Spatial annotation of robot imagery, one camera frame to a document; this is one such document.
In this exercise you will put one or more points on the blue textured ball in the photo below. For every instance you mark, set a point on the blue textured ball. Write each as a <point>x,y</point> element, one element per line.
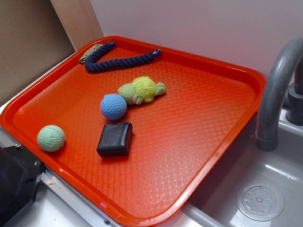
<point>113,106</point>

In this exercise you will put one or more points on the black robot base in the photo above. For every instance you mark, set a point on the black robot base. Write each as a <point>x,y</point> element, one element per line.
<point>20,174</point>

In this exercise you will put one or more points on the green textured ball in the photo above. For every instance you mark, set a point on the green textured ball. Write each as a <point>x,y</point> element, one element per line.
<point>51,138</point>

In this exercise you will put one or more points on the orange plastic tray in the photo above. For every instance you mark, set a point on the orange plastic tray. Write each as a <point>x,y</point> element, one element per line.
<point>177,138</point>

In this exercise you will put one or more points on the green yellow plush turtle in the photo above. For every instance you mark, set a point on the green yellow plush turtle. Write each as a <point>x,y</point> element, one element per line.
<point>141,90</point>

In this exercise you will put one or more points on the black square block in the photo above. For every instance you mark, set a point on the black square block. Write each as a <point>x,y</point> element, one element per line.
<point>115,140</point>

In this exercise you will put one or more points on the tan cloth piece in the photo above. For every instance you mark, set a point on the tan cloth piece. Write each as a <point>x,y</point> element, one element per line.
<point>89,52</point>

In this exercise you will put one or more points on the grey toy faucet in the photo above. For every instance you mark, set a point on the grey toy faucet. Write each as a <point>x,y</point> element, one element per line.
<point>280,78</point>

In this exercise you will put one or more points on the grey toy sink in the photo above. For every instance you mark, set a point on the grey toy sink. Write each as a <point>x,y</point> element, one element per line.
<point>213,204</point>

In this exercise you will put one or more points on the brown cardboard panel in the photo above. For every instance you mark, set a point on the brown cardboard panel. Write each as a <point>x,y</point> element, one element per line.
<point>35,35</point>

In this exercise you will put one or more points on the round sink drain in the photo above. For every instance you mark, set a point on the round sink drain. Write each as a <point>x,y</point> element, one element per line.
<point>260,201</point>

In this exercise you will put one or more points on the dark grey faucet handle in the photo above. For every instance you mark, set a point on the dark grey faucet handle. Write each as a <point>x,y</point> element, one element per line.
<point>295,97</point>

